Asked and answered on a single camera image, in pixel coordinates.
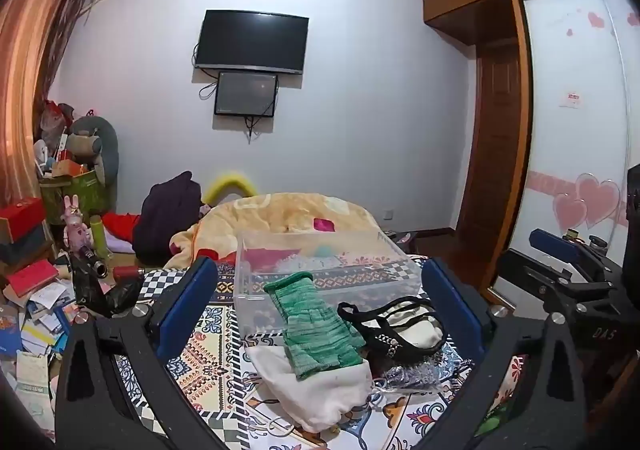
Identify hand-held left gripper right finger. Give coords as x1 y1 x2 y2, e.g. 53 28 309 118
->
420 257 588 450

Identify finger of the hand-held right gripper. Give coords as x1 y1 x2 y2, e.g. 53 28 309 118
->
499 249 623 315
529 228 611 283

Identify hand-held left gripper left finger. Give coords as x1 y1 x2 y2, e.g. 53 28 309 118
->
54 257 228 450

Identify black and white fabric bag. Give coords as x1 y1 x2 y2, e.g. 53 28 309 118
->
337 296 447 365

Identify green knitted glove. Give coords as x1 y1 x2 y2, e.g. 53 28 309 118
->
262 271 367 381

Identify clear plastic storage box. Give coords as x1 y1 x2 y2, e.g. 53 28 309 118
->
232 229 423 338

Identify white cloth pouch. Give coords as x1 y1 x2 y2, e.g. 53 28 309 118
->
245 345 376 434

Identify patterned bed cover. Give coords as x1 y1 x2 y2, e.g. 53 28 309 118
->
112 250 531 450

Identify silver mesh pouch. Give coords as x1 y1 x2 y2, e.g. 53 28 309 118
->
372 355 473 393

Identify black plastic bag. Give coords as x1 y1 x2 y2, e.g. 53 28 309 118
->
70 254 146 319

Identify dark purple backpack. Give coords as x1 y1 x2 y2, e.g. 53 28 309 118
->
132 171 203 261

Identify red cloth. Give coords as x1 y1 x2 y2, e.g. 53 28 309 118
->
104 212 143 243

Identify green bottle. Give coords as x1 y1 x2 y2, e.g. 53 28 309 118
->
89 215 107 261

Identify brown wooden door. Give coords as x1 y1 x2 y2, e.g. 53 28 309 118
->
457 42 523 233

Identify yellow printed blanket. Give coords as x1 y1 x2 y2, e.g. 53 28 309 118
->
162 192 393 271

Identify pink bunny toy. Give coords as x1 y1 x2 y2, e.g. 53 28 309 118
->
61 195 93 253

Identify wooden wardrobe with heart doors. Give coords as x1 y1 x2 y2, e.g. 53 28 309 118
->
421 0 640 311

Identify pile of papers and books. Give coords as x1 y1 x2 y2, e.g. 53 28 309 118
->
0 275 91 431

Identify red book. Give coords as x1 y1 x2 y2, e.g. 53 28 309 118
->
5 260 60 297

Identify red cardboard box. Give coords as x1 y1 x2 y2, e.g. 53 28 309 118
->
0 197 47 245

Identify grey plush toy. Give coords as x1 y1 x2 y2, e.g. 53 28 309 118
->
67 115 120 188

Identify orange curtain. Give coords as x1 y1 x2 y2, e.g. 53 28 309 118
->
0 0 103 211

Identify yellow ring cushion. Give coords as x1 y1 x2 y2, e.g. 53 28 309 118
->
204 171 258 205

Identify small black wall monitor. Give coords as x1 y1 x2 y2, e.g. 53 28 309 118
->
214 71 279 118

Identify wall-mounted black television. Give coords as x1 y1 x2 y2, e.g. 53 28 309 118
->
193 8 310 75

